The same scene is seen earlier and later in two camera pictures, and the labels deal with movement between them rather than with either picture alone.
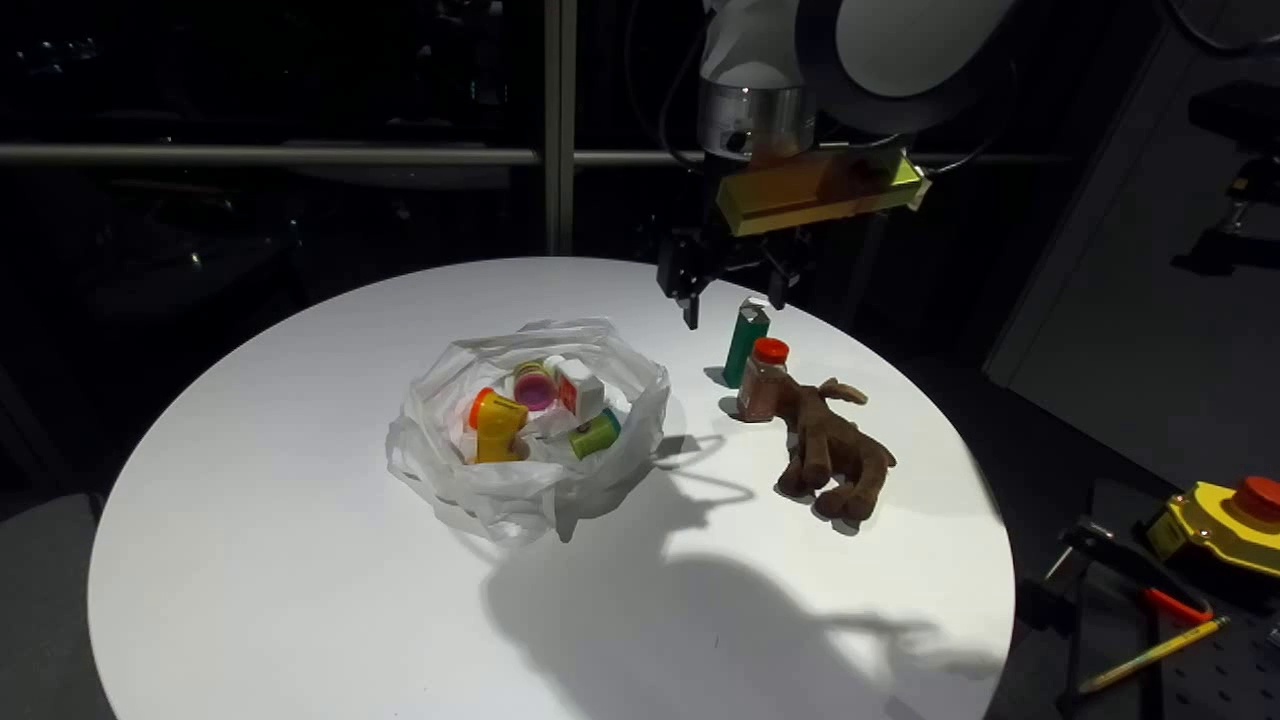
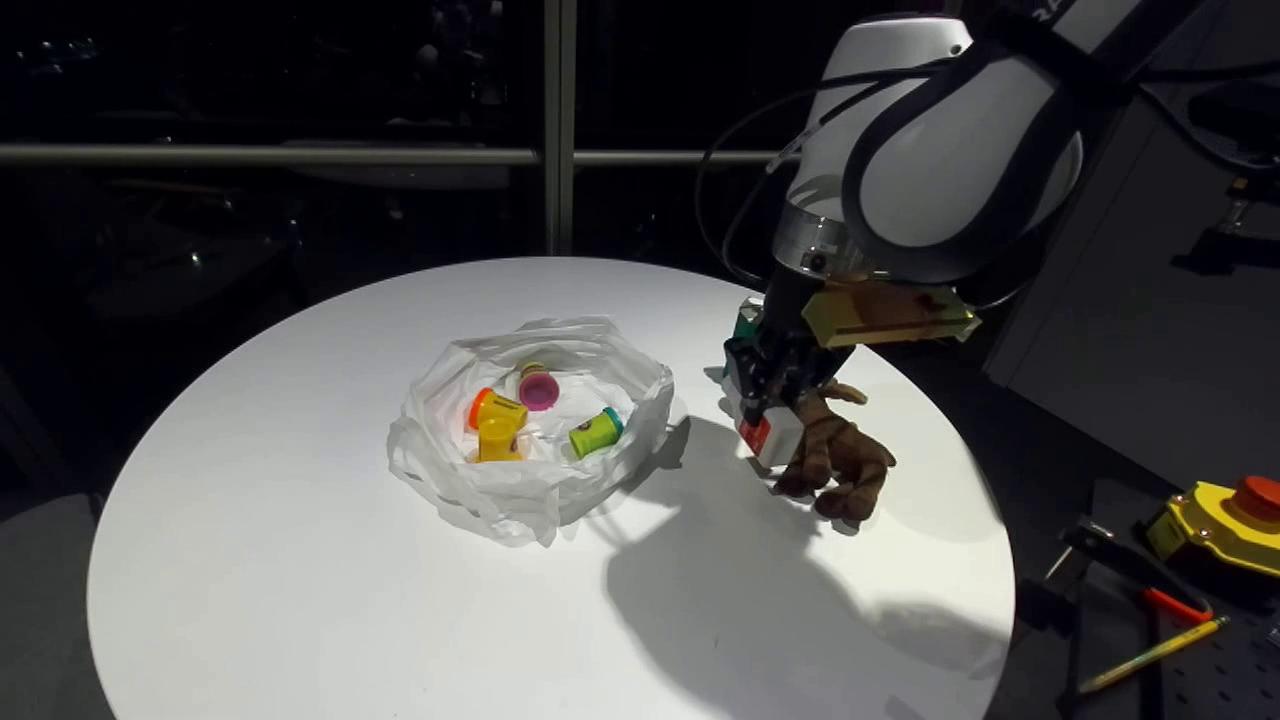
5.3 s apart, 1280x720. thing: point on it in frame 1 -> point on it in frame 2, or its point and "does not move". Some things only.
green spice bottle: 748,330 does not move
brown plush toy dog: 828,453 does not move
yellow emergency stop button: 1239,519 does not move
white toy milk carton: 575,402 -> 775,432
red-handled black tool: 1110,556 does not move
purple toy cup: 533,388 does not move
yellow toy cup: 494,423 does not move
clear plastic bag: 533,431 does not move
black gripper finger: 782,285 -> 791,395
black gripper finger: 690,304 -> 755,399
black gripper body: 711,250 -> 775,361
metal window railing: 559,156 does not move
